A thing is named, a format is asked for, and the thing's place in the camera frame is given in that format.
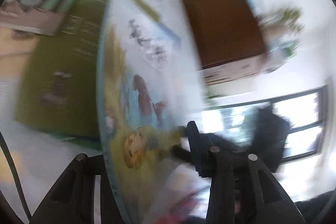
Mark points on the window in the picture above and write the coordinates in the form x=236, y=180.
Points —
x=294, y=124

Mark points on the wooden sideboard cabinet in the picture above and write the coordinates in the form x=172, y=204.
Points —
x=228, y=39

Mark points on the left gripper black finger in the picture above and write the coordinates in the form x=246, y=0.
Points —
x=212, y=162

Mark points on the olive green book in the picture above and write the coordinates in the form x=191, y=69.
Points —
x=57, y=93

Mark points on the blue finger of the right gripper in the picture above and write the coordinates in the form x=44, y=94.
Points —
x=181, y=154

